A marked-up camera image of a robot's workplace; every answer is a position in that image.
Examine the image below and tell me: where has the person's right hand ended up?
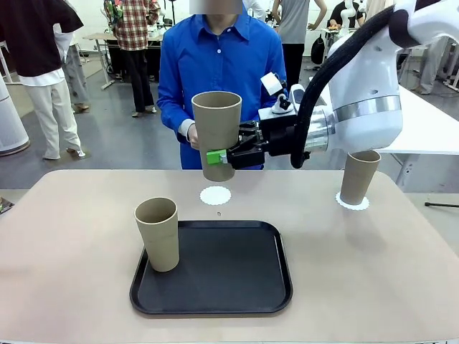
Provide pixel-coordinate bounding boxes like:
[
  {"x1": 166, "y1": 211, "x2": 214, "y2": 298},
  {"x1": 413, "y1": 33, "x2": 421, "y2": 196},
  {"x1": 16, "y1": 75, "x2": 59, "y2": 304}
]
[{"x1": 186, "y1": 123, "x2": 202, "y2": 150}]

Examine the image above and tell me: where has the white background desk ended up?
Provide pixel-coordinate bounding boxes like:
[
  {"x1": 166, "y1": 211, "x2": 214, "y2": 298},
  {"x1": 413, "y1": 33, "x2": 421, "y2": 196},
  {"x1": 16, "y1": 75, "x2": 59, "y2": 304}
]
[{"x1": 321, "y1": 27, "x2": 340, "y2": 60}]

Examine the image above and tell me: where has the person in blue shirt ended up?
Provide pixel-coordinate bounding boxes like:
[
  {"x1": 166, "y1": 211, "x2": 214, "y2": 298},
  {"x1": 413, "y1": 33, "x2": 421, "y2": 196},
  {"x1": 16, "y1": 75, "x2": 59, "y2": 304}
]
[{"x1": 156, "y1": 6, "x2": 288, "y2": 171}]

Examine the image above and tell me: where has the tan paper cup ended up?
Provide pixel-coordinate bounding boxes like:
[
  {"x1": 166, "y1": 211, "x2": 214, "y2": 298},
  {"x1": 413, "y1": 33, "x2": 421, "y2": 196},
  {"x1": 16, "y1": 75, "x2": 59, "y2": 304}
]
[
  {"x1": 339, "y1": 150, "x2": 382, "y2": 205},
  {"x1": 191, "y1": 91, "x2": 243, "y2": 183},
  {"x1": 134, "y1": 197, "x2": 179, "y2": 273}
]

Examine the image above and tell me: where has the person in beige coat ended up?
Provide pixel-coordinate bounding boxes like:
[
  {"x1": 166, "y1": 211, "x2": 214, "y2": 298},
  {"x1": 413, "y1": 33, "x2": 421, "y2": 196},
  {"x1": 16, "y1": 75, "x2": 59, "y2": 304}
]
[{"x1": 364, "y1": 0, "x2": 395, "y2": 17}]

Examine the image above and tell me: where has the large white table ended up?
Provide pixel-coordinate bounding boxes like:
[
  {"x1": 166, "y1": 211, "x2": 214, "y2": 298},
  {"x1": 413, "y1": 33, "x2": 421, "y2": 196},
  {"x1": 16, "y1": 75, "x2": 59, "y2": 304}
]
[{"x1": 317, "y1": 84, "x2": 459, "y2": 156}]

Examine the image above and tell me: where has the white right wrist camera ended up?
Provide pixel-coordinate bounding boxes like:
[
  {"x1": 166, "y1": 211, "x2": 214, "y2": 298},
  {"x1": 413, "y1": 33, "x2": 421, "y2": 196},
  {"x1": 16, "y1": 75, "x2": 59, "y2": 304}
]
[{"x1": 257, "y1": 71, "x2": 306, "y2": 121}]

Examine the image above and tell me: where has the person in black clothes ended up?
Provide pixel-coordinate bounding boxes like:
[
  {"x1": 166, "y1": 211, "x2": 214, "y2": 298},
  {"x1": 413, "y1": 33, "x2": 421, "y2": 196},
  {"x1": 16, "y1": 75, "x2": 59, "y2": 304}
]
[{"x1": 328, "y1": 0, "x2": 359, "y2": 28}]

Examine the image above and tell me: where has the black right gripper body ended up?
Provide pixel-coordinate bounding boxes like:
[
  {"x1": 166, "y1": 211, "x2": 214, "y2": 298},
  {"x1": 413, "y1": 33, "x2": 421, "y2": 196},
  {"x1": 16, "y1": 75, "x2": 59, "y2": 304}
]
[{"x1": 258, "y1": 117, "x2": 308, "y2": 158}]

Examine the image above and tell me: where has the white scalloped paper coaster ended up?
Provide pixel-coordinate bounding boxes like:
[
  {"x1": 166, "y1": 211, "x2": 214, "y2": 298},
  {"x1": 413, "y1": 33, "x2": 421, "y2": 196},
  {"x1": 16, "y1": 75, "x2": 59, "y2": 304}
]
[
  {"x1": 335, "y1": 191, "x2": 370, "y2": 212},
  {"x1": 199, "y1": 186, "x2": 232, "y2": 206}
]

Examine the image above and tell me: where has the white cylindrical appliance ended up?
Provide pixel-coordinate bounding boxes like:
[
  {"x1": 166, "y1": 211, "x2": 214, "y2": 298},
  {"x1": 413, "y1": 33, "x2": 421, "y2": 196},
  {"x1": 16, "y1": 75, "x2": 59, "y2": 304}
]
[{"x1": 0, "y1": 77, "x2": 30, "y2": 157}]

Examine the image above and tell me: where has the person in plaid shirt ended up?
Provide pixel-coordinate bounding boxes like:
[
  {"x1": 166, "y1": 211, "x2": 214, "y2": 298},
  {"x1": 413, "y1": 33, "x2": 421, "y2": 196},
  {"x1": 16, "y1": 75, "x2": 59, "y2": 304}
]
[{"x1": 103, "y1": 0, "x2": 161, "y2": 118}]

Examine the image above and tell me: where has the black backpack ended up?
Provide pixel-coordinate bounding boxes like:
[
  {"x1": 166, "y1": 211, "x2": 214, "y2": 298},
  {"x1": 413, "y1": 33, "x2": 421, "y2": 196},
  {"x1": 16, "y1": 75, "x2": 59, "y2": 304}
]
[{"x1": 310, "y1": 34, "x2": 326, "y2": 65}]

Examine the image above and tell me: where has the grey background desk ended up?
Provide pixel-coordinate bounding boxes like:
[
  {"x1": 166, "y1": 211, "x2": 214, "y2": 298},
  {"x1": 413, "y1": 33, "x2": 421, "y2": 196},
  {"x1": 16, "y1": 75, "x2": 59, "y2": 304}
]
[{"x1": 82, "y1": 32, "x2": 166, "y2": 90}]

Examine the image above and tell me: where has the person in black top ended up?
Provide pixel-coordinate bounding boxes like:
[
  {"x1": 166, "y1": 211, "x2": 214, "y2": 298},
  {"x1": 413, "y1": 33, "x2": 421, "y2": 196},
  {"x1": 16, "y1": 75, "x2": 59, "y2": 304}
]
[{"x1": 0, "y1": 0, "x2": 87, "y2": 161}]

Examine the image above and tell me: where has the person in yellow top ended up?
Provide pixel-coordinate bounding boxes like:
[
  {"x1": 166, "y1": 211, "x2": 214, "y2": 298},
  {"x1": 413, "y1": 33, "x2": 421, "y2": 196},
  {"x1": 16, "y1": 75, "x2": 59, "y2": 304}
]
[{"x1": 417, "y1": 35, "x2": 453, "y2": 96}]

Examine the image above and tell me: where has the black plastic serving tray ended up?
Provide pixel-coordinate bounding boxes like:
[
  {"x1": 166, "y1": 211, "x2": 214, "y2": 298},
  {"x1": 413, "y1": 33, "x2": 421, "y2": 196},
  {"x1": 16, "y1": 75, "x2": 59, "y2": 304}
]
[{"x1": 129, "y1": 220, "x2": 294, "y2": 316}]

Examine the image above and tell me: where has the person in grey trousers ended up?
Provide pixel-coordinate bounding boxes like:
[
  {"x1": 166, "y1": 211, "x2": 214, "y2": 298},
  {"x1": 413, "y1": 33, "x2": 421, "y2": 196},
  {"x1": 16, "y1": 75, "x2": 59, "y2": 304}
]
[{"x1": 53, "y1": 32, "x2": 90, "y2": 115}]

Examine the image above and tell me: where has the person's right forearm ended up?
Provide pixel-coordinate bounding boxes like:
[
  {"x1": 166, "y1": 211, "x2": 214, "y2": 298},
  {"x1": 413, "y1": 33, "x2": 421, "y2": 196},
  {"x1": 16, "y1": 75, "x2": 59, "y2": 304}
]
[{"x1": 157, "y1": 103, "x2": 197, "y2": 140}]

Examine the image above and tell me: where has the person in grey t-shirt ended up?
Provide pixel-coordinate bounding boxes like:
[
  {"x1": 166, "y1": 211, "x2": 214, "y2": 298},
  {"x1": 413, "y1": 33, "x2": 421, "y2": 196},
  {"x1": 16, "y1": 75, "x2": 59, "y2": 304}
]
[{"x1": 271, "y1": 0, "x2": 327, "y2": 97}]

